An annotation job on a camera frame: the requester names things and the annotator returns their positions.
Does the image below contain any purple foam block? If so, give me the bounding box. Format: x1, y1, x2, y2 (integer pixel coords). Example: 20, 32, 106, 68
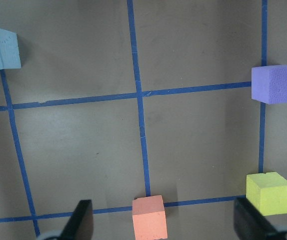
251, 65, 287, 105

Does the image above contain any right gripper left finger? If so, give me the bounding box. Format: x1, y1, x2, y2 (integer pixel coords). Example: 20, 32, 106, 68
60, 199, 94, 240

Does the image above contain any yellow foam block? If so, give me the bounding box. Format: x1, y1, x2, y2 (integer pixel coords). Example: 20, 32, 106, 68
246, 172, 287, 216

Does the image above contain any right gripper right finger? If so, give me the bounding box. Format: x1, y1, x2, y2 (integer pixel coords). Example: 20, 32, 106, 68
233, 197, 281, 240

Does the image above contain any orange block near arm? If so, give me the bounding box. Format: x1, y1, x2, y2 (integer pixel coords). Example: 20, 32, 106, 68
132, 195, 168, 240

